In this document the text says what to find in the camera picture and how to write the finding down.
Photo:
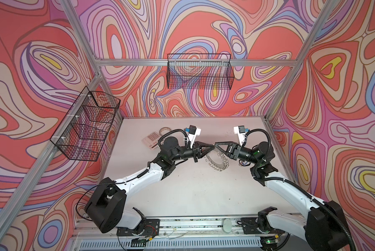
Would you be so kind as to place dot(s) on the black wire basket back wall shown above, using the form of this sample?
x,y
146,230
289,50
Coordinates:
x,y
199,71

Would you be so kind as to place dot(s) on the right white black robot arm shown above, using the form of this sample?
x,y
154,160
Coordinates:
x,y
322,224

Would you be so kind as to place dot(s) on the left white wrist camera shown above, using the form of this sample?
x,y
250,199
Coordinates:
x,y
192,132

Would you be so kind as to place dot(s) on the black wire basket left wall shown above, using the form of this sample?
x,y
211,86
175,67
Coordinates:
x,y
91,117

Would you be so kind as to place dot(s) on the white oval puck on rail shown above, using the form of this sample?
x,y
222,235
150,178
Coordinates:
x,y
227,225

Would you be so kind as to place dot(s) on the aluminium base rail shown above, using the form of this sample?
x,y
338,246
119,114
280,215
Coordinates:
x,y
181,233

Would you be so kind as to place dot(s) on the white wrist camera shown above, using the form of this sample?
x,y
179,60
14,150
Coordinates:
x,y
192,132
241,131

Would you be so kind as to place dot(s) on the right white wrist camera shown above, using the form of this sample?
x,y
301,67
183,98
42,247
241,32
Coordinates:
x,y
241,131

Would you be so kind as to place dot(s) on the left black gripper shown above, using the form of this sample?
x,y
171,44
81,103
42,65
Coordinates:
x,y
196,152

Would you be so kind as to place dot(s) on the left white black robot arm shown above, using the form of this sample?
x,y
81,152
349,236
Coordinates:
x,y
107,205

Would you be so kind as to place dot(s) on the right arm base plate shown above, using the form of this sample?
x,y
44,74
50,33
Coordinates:
x,y
250,226

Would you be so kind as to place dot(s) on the metal disc key ring holder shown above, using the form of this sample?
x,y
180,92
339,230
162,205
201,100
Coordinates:
x,y
217,160

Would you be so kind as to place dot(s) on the black wire basket wall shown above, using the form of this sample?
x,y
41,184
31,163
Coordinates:
x,y
91,117
199,71

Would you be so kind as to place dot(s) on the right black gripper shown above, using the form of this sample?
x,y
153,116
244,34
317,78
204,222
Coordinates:
x,y
233,149

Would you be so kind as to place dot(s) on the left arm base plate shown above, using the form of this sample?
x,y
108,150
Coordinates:
x,y
146,228

